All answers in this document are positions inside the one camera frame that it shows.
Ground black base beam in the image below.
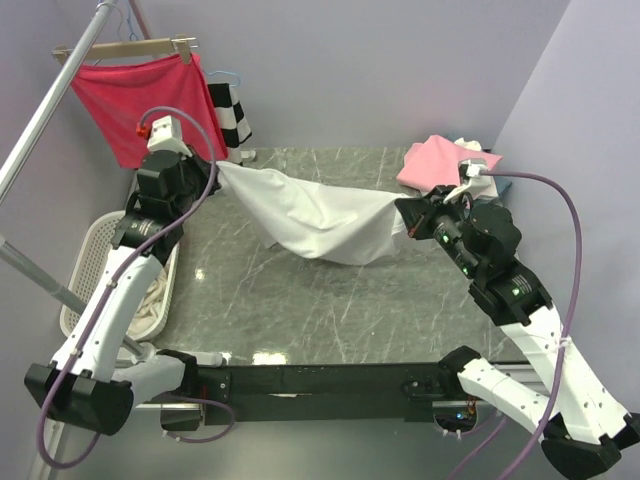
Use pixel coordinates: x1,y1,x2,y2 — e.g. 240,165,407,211
159,363,476,431

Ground cream clothes in basket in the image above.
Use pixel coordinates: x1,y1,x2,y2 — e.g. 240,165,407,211
127,261,175,342

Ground red hanging towel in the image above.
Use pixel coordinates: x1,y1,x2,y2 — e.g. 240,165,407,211
72,54,228,169

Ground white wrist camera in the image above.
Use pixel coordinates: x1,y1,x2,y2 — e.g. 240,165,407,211
444,158,492,203
136,115,190,156

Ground black white checkered cloth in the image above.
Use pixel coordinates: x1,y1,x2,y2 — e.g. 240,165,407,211
208,83,252,165

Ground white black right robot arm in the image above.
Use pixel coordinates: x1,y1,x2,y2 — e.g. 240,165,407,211
395,186,639,479

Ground aluminium rail frame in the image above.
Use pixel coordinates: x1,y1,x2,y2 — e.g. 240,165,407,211
29,362,601,480

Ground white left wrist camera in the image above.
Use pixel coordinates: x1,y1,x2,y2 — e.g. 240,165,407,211
136,115,190,156

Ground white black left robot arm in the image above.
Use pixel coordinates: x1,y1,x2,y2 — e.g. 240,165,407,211
24,149,219,436

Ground blue wire hanger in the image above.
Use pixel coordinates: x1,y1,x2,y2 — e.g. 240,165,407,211
203,70,242,88

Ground white plastic laundry basket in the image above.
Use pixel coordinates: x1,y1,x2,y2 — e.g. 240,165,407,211
58,209,181,344

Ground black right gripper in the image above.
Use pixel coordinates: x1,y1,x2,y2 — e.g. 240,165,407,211
394,184,480,277

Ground folded pink t shirt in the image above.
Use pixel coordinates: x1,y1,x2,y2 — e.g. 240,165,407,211
396,135,502,193

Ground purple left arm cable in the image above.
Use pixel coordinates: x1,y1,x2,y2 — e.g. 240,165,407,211
38,108,236,470

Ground metal clothes rack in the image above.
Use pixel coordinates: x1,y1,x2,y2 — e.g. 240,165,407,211
0,0,259,371

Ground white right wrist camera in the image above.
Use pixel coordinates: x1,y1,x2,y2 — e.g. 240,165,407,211
444,158,492,203

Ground wooden clip hanger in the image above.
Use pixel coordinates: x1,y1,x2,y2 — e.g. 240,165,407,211
52,34,199,66

